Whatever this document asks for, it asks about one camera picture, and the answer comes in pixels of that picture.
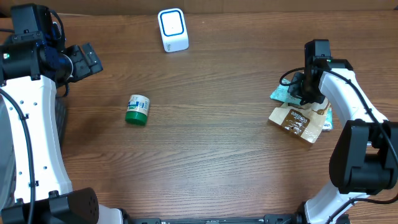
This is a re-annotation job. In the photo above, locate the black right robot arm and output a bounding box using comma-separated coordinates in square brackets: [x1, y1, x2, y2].
[264, 39, 397, 223]

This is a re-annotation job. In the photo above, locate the grey plastic mesh basket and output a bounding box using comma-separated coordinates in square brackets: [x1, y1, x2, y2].
[0, 97, 67, 209]

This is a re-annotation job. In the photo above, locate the teal snack packet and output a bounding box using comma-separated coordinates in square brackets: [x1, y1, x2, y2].
[270, 85, 300, 105]

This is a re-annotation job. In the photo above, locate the green lid white jar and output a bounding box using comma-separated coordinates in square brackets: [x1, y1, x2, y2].
[125, 95, 150, 126]

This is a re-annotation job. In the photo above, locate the white barcode scanner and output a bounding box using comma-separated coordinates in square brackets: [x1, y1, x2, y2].
[157, 8, 189, 53]

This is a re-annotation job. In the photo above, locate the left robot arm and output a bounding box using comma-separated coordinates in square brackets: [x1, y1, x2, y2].
[1, 4, 128, 223]

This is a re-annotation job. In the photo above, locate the brown cardboard backdrop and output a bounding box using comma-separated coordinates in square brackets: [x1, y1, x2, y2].
[1, 0, 397, 16]

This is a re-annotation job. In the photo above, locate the beige brown bag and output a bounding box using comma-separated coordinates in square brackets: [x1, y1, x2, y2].
[269, 98, 331, 144]

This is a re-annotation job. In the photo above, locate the teal white tissue pack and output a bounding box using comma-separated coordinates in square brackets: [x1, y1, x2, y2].
[322, 108, 333, 131]

